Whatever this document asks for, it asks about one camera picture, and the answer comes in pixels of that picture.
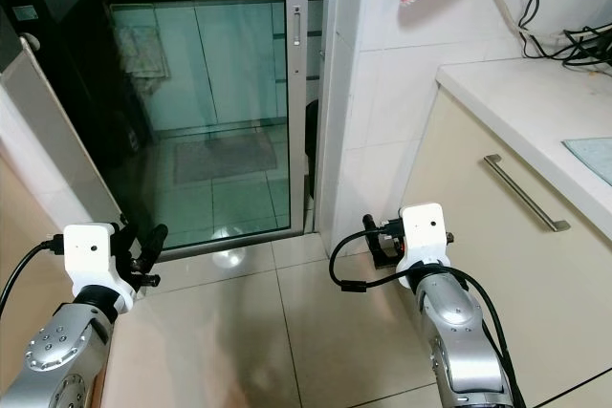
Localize tinted glass sliding door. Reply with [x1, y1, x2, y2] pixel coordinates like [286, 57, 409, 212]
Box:
[24, 0, 315, 254]

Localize grey floor mat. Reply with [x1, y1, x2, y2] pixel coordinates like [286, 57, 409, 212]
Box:
[173, 133, 279, 185]

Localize tall black appliance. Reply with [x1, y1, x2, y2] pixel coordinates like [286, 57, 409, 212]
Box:
[5, 0, 162, 229]

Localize beige cabinet with white counter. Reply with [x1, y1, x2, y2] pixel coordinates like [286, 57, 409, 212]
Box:
[392, 56, 612, 408]

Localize patterned hanging towel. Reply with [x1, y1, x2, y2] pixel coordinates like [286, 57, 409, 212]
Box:
[119, 26, 169, 80]

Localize pale green kitchen cabinets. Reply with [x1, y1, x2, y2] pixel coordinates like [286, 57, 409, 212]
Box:
[110, 2, 294, 139]

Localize pale glass board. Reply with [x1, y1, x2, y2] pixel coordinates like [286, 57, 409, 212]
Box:
[562, 138, 612, 185]

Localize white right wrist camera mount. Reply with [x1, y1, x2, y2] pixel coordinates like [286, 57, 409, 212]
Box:
[398, 203, 452, 275]

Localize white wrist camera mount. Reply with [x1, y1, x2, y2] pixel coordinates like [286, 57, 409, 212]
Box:
[398, 203, 452, 275]
[63, 224, 141, 313]

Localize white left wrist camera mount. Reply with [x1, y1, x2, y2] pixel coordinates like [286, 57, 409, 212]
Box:
[63, 224, 141, 313]

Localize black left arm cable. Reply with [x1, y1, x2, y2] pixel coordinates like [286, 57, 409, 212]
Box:
[0, 239, 68, 318]

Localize long metal cabinet handle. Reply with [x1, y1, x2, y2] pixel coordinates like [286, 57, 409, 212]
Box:
[484, 154, 571, 233]

